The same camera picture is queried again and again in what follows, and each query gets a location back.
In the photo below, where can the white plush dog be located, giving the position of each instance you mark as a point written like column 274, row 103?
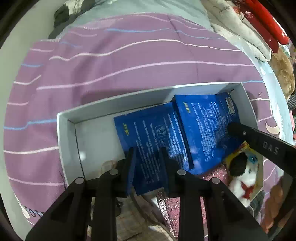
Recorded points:
column 243, row 170

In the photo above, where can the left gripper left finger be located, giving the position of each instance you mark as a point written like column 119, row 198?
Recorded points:
column 87, row 203

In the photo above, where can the yellow QR code packet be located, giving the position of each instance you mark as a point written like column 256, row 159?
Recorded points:
column 259, row 181

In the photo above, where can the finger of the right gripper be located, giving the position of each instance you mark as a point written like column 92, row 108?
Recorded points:
column 279, row 152

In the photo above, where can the red folded quilt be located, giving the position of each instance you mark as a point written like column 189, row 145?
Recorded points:
column 262, row 20

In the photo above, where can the green plaid cloth pouch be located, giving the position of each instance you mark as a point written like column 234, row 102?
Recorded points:
column 256, row 204

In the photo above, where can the white cardboard box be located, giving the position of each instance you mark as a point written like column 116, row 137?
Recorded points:
column 87, row 135

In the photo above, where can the person's hand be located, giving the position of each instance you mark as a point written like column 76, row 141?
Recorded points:
column 272, row 206

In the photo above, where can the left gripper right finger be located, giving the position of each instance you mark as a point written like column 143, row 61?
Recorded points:
column 208, row 209

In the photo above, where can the black white crumpled cloth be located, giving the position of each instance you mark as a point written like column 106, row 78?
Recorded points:
column 71, row 10

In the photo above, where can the grey pillow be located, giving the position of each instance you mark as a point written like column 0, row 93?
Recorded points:
column 191, row 10

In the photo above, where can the pink glitter sponge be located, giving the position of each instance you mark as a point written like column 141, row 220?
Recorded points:
column 170, row 207

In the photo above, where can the purple striped bed sheet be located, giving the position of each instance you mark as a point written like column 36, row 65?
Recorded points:
column 105, row 58

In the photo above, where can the beige plaid cloth pouch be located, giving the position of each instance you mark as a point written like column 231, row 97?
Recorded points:
column 140, row 218

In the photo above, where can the blue foil packet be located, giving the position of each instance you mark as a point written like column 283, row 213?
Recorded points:
column 148, row 131
column 203, row 121

